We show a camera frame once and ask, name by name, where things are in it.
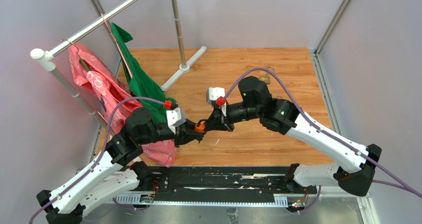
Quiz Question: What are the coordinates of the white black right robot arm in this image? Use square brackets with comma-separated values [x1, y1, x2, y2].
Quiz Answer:
[204, 76, 382, 197]

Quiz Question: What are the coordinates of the aluminium frame post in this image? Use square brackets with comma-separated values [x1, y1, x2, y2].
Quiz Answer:
[310, 0, 379, 224]

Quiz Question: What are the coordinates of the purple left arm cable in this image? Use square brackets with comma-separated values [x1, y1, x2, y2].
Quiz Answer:
[29, 97, 173, 224]

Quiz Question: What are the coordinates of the pink patterned garment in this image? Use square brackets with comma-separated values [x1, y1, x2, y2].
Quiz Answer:
[69, 42, 176, 167]

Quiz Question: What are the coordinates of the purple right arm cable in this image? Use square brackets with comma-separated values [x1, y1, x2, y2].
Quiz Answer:
[215, 67, 422, 199]

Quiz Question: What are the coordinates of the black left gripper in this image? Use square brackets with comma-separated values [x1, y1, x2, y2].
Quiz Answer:
[140, 118, 205, 147]

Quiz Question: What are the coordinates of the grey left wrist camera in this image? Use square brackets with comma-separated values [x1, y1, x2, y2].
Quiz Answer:
[166, 107, 186, 134]

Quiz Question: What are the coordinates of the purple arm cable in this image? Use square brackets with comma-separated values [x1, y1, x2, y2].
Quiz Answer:
[29, 97, 173, 224]
[215, 67, 422, 199]

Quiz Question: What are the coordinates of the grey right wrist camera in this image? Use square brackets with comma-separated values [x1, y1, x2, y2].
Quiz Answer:
[206, 87, 225, 105]

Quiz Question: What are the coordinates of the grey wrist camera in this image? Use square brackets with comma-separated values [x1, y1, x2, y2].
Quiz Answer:
[166, 107, 186, 134]
[206, 87, 225, 105]

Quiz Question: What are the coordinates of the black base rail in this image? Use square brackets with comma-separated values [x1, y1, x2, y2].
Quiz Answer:
[94, 165, 319, 213]

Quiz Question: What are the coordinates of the orange black Opel padlock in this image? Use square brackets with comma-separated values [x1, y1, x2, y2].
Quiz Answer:
[194, 119, 208, 133]

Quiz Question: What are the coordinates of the large brass padlock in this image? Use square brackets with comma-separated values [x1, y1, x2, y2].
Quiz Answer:
[258, 66, 275, 84]

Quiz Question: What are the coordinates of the green garment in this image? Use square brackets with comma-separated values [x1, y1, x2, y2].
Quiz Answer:
[111, 23, 176, 104]

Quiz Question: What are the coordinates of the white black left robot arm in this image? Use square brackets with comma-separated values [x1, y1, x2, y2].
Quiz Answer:
[37, 108, 205, 224]

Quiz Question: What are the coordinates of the white metal clothes rack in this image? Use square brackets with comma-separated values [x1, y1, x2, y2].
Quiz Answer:
[30, 0, 207, 127]

